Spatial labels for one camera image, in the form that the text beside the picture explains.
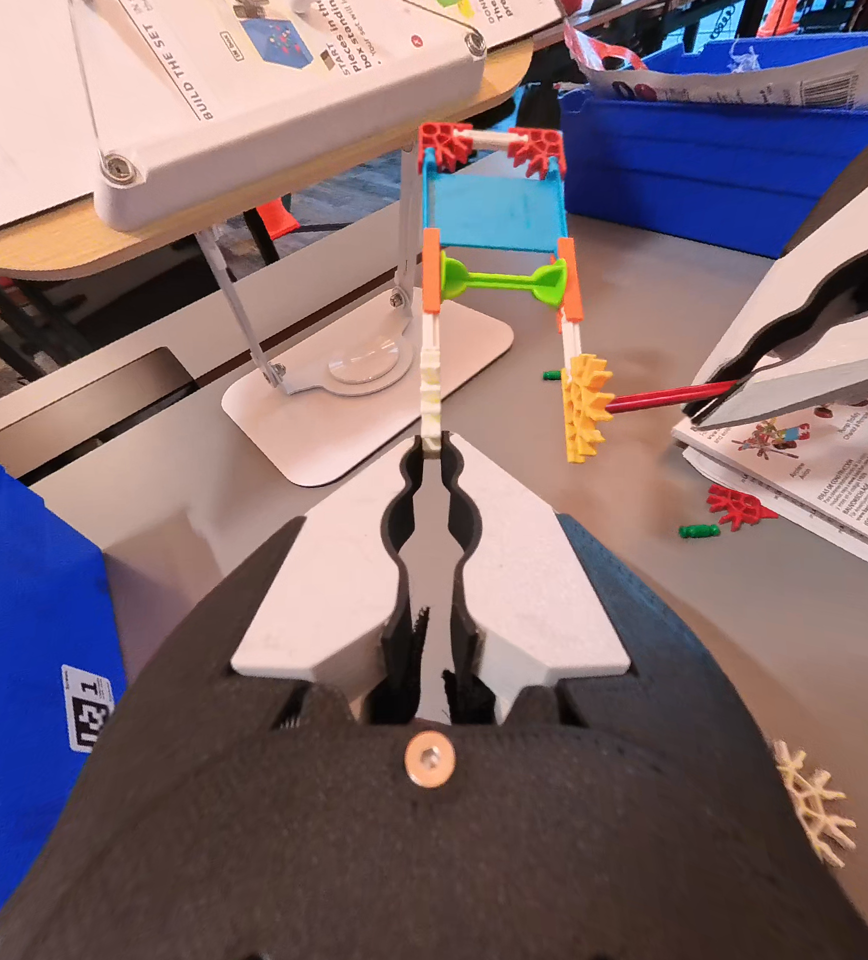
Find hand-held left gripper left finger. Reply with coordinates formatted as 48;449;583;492
231;437;429;715

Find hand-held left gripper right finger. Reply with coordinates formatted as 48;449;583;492
441;432;632;715

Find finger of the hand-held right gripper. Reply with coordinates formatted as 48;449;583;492
691;227;868;389
683;307;868;432

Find instruction leaflet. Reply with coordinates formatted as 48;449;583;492
670;397;868;586

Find long red toy rod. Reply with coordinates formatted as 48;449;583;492
605;380;739;415

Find blue storage bin with tag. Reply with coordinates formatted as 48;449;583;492
0;427;129;954

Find colourful toy construction model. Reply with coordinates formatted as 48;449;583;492
417;121;617;464

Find white snowflake connector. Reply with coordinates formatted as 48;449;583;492
771;738;859;870

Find crumpled printed bag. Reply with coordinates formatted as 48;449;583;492
565;18;868;114

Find red fan connector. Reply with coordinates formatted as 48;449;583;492
706;483;780;532

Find plain blue storage bin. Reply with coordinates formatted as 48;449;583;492
557;30;868;260

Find white paper sheet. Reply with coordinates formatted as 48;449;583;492
0;0;105;245
411;0;566;50

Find printed instruction card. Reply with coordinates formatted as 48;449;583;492
171;0;480;125

